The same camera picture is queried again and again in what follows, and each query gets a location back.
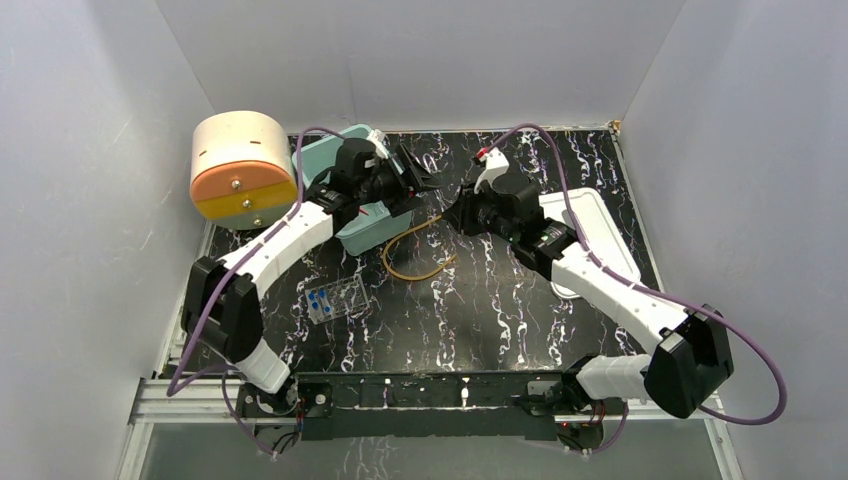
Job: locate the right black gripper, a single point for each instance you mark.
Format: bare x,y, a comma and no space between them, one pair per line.
461,213

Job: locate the teal plastic bin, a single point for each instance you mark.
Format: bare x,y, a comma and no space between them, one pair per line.
372,225

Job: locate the aluminium frame rail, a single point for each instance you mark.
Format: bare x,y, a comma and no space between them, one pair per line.
203,402

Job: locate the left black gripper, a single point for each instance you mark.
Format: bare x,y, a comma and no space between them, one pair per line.
406,175

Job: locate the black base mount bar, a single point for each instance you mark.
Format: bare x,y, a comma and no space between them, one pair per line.
534,405

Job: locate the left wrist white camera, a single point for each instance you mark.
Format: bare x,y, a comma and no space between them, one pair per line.
377,137

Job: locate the white plastic bin lid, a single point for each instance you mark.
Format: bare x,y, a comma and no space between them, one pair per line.
602,234

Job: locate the white orange yellow cylinder device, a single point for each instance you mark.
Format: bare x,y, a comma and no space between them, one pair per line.
242,177

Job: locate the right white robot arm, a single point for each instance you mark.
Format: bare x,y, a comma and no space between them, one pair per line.
687,354

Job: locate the clear test tube rack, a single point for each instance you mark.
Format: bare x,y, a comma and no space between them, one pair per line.
341,298

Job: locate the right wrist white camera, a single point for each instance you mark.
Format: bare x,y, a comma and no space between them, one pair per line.
494,164

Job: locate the blue capped tube in rack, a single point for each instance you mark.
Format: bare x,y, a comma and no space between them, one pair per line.
314,308

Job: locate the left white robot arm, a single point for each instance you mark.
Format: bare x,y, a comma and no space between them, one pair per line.
222,304

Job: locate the wrist white camera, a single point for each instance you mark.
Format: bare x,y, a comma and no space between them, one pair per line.
494,164
377,137

